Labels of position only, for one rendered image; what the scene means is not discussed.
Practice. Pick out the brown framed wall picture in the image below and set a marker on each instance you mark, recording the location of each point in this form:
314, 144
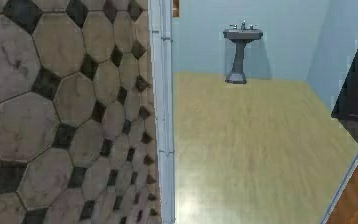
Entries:
175, 8

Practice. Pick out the silver sink faucet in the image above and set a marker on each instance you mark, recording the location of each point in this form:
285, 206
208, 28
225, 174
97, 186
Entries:
243, 25

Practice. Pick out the black cabinet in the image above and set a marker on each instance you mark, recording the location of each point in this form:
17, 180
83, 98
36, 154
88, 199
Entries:
355, 90

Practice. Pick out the grey pedestal sink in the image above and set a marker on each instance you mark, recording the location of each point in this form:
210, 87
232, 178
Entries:
239, 53

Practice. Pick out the white room door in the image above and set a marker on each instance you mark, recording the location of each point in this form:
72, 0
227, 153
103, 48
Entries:
163, 110

